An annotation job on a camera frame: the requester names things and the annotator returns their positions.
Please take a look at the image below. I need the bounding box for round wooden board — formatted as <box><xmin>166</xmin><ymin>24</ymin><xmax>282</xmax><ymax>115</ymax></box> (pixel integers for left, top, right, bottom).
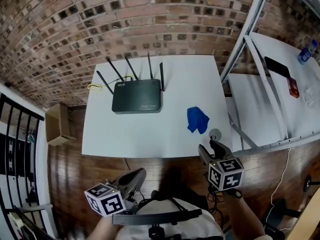
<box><xmin>284</xmin><ymin>188</ymin><xmax>320</xmax><ymax>240</ymax></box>

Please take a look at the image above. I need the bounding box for clear plastic bottle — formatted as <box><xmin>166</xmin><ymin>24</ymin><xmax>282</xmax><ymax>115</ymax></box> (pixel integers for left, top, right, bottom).
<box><xmin>303</xmin><ymin>83</ymin><xmax>320</xmax><ymax>109</ymax></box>

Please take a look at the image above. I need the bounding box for white metal shelf rack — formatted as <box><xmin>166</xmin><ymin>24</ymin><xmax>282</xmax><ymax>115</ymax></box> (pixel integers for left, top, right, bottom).
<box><xmin>219</xmin><ymin>0</ymin><xmax>320</xmax><ymax>157</ymax></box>

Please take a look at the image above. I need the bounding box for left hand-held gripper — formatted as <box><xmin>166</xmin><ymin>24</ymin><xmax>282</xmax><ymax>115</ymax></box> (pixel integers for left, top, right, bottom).
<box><xmin>84</xmin><ymin>168</ymin><xmax>147</xmax><ymax>217</ymax></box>

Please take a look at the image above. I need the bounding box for blue cloth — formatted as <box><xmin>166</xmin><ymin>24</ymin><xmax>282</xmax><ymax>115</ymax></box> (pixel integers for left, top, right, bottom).
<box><xmin>186</xmin><ymin>106</ymin><xmax>210</xmax><ymax>135</ymax></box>

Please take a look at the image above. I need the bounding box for black flat phone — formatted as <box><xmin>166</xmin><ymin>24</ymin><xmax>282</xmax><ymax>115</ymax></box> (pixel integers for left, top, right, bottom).
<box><xmin>264</xmin><ymin>56</ymin><xmax>292</xmax><ymax>80</ymax></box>

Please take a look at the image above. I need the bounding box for person's light shirt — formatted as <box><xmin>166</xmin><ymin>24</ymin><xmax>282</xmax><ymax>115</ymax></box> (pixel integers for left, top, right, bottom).
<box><xmin>117</xmin><ymin>197</ymin><xmax>226</xmax><ymax>240</ymax></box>

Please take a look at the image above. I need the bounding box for blue-label water bottle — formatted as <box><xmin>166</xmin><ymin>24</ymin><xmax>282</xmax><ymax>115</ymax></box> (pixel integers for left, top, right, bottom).
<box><xmin>297</xmin><ymin>39</ymin><xmax>318</xmax><ymax>65</ymax></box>

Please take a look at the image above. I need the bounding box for black metal railing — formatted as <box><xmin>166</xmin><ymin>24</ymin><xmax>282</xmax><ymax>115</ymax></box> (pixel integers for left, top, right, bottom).
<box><xmin>0</xmin><ymin>92</ymin><xmax>60</xmax><ymax>240</ymax></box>

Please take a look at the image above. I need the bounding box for black chair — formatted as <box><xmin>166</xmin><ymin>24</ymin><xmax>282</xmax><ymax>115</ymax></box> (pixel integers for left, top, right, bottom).
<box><xmin>259</xmin><ymin>198</ymin><xmax>303</xmax><ymax>240</ymax></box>

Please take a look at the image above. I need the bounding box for thin white cable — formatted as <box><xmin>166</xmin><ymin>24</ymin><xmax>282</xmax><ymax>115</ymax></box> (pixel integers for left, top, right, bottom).
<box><xmin>264</xmin><ymin>147</ymin><xmax>295</xmax><ymax>225</ymax></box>

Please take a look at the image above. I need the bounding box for round grey cable grommet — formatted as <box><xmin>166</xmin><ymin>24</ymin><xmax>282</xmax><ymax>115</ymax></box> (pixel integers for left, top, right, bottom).
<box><xmin>208</xmin><ymin>128</ymin><xmax>222</xmax><ymax>142</ymax></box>

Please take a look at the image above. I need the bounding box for yellow cable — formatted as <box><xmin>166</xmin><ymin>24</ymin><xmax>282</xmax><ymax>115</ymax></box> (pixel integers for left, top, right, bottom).
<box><xmin>87</xmin><ymin>75</ymin><xmax>133</xmax><ymax>93</ymax></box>

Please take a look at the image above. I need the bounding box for black stand base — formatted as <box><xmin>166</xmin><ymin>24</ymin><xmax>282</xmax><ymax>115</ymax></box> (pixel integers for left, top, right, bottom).
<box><xmin>303</xmin><ymin>175</ymin><xmax>320</xmax><ymax>192</ymax></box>

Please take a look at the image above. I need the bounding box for black router with antennas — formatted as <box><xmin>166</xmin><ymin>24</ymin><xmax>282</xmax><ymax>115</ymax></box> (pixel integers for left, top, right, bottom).
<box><xmin>96</xmin><ymin>51</ymin><xmax>166</xmax><ymax>115</ymax></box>

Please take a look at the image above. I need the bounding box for person's right forearm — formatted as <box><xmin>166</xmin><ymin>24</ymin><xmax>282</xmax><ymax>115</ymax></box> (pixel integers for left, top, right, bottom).
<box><xmin>222</xmin><ymin>188</ymin><xmax>266</xmax><ymax>240</ymax></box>

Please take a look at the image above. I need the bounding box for small red box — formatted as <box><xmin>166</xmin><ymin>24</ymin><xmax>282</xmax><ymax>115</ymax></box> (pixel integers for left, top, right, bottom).
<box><xmin>287</xmin><ymin>78</ymin><xmax>300</xmax><ymax>99</ymax></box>

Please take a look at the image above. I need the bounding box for open cardboard box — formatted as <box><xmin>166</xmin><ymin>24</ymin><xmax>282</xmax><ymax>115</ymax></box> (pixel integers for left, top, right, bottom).
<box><xmin>44</xmin><ymin>103</ymin><xmax>77</xmax><ymax>147</ymax></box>

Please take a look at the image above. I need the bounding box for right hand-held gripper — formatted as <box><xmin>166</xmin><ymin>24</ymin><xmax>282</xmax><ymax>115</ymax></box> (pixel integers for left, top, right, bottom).
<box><xmin>198</xmin><ymin>139</ymin><xmax>245</xmax><ymax>192</ymax></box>

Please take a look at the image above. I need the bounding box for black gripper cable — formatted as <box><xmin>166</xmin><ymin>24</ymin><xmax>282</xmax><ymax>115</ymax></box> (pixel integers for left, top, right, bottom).
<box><xmin>206</xmin><ymin>185</ymin><xmax>227</xmax><ymax>216</ymax></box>

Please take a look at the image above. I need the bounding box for black chest mount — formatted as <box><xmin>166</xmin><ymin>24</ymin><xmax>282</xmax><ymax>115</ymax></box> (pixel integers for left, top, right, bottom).
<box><xmin>111</xmin><ymin>208</ymin><xmax>203</xmax><ymax>240</ymax></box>

